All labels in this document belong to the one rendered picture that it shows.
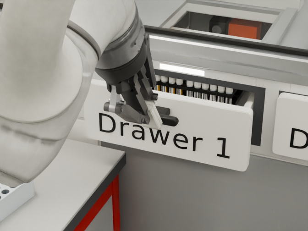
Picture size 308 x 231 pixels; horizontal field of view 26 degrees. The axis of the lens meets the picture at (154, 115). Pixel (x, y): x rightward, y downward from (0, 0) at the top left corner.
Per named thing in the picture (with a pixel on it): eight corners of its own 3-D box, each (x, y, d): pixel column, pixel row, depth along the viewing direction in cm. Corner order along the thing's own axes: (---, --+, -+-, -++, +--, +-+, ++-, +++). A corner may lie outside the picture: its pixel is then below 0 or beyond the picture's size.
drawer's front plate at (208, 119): (245, 173, 108) (250, 113, 102) (85, 137, 117) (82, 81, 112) (248, 167, 109) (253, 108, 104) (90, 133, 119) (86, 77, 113)
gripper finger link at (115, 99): (126, 64, 87) (112, 99, 85) (135, 85, 91) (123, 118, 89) (109, 62, 88) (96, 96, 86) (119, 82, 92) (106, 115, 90)
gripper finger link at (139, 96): (136, 70, 89) (132, 79, 88) (153, 111, 98) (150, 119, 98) (109, 65, 90) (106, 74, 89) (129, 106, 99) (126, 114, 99)
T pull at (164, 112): (176, 128, 104) (176, 120, 104) (132, 118, 107) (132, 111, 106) (184, 117, 107) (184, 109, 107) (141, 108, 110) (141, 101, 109)
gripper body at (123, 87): (128, 74, 82) (145, 109, 90) (150, 18, 85) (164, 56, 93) (74, 65, 84) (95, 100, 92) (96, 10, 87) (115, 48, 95)
